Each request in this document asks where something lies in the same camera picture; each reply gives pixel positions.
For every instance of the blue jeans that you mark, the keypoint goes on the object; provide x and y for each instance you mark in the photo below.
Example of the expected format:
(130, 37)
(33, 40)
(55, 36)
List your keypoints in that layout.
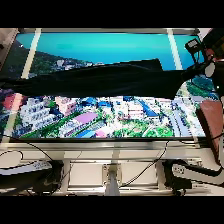
(100, 81)

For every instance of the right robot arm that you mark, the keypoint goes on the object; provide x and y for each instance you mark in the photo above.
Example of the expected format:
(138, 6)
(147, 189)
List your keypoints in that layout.
(196, 173)

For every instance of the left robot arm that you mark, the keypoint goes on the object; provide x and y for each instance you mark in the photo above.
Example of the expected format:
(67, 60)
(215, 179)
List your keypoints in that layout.
(23, 175)

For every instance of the heap of clothes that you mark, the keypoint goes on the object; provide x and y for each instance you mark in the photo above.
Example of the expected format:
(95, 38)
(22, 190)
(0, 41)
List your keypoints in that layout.
(215, 38)

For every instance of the red-brown garment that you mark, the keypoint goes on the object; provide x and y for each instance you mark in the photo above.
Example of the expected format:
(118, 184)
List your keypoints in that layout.
(213, 126)

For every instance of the silver frame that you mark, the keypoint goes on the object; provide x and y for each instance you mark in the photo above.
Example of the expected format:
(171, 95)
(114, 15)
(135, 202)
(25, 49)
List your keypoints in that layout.
(100, 150)

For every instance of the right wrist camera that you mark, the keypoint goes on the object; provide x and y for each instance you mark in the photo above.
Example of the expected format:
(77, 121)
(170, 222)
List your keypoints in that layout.
(193, 46)

